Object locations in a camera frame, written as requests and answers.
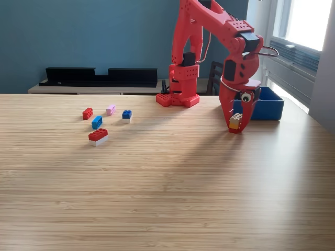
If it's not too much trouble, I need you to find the tan orange red brick stack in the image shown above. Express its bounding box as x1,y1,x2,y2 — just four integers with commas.
228,112,243,134

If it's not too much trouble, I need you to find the blue plastic bin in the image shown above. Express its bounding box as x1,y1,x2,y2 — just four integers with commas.
232,86,285,121

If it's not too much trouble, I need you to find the dark wooden chair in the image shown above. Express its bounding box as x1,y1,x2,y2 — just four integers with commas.
206,61,225,96

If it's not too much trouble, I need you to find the grey window heater unit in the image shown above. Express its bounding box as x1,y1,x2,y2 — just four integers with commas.
261,36,321,105

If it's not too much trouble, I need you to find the bright window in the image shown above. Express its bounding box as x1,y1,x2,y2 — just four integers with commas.
272,0,333,52

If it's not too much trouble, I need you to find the blue white brick stack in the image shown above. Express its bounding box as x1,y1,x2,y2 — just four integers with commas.
121,109,133,124

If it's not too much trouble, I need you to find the red white brick stack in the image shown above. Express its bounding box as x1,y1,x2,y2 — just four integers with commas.
88,128,109,147

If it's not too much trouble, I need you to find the pale wooden sideboard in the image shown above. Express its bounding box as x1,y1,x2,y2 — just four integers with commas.
27,78,210,95

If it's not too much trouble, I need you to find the white servo cable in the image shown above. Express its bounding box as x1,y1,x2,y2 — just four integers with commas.
258,45,280,57

